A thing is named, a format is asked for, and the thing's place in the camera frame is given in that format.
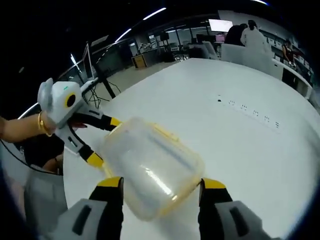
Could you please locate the table power socket strip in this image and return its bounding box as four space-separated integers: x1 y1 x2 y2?
215 94 281 129

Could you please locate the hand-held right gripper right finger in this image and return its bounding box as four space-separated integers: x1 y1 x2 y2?
199 177 283 240

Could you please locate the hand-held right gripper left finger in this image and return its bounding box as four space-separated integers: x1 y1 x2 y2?
56 176 125 240

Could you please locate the ceiling light strip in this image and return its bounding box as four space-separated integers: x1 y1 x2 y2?
116 27 133 43
70 52 83 74
143 7 168 21

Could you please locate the wooden crate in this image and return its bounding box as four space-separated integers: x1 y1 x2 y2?
131 54 149 69

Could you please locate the bright wall monitor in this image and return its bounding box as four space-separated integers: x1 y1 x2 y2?
208 18 234 33

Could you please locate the person's left hand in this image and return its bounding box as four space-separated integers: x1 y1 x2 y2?
44 116 88 137

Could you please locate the person's black clothing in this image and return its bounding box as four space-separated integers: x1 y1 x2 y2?
20 136 65 174

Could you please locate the person's white clothing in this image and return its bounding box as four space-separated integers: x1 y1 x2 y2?
4 169 69 226

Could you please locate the gold bracelet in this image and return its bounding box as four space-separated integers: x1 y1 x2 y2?
37 111 54 137

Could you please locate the clear plastic box yellow buckle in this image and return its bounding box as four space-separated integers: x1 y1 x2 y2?
100 116 206 222

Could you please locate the white desk partition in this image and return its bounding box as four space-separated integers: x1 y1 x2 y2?
220 43 274 76

